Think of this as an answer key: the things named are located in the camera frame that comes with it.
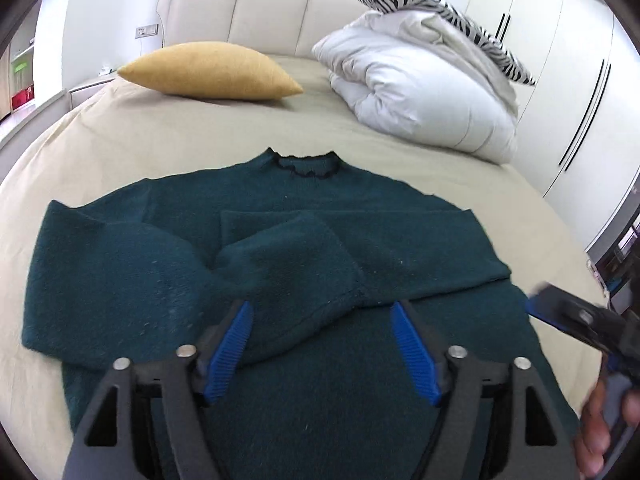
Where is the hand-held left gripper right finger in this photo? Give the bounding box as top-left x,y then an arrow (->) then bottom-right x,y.
390,300 -> 581,480

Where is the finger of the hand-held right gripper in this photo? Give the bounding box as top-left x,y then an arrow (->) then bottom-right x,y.
524,284 -> 640,361

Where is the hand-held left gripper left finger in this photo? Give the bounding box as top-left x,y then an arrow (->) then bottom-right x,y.
62,300 -> 256,480

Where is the dark green knit sweater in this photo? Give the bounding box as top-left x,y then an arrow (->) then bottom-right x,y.
21,147 -> 581,480

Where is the person's right hand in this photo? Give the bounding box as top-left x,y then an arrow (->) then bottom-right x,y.
574,377 -> 640,479

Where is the dark glossy furniture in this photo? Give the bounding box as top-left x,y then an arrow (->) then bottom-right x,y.
585,225 -> 640,313

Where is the bed with beige sheet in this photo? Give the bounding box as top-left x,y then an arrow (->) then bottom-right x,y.
0,54 -> 608,480

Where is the white wardrobe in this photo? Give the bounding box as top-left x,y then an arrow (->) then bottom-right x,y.
464,0 -> 640,261

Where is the white duvet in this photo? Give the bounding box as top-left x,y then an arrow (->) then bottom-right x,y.
311,10 -> 521,165

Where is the yellow pillow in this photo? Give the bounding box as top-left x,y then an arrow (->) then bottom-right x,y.
116,41 -> 304,102

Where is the white nightstand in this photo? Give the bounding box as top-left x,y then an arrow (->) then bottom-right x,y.
67,72 -> 121,109

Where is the zebra print blanket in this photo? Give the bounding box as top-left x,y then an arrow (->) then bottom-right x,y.
354,0 -> 537,86

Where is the beige padded headboard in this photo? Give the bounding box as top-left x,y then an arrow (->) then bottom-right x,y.
156,0 -> 381,59

